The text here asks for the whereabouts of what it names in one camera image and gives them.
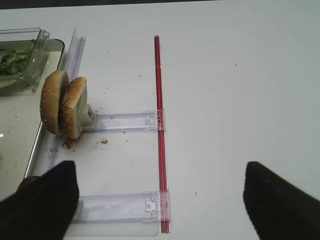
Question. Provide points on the rear sesame bun top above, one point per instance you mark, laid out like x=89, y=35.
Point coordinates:
x=74, y=96

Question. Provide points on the lower right clear pusher track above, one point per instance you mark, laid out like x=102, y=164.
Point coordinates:
x=144, y=214

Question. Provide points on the silver metal tray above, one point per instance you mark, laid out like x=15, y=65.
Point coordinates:
x=20, y=121

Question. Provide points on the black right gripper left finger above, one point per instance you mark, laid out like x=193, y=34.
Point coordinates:
x=43, y=207

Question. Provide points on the upper right clear pusher track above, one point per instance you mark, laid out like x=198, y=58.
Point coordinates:
x=152, y=120

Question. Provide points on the clear pusher track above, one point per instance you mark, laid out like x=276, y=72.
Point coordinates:
x=152, y=120
x=144, y=214

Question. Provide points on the sesame bun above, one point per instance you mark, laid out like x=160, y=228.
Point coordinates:
x=53, y=90
x=74, y=96

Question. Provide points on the green lettuce leaves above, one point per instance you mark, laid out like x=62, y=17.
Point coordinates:
x=13, y=62

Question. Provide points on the clear plastic container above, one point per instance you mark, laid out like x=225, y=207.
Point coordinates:
x=24, y=39

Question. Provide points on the right clear divider rail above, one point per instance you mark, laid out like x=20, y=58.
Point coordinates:
x=47, y=146

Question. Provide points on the right red rail strip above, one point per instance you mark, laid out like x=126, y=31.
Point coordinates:
x=163, y=186

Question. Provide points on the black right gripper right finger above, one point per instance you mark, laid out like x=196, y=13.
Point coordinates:
x=277, y=209

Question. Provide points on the white pusher block bun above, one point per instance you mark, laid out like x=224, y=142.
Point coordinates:
x=86, y=118

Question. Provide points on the front sesame bun top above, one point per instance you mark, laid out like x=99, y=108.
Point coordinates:
x=53, y=90

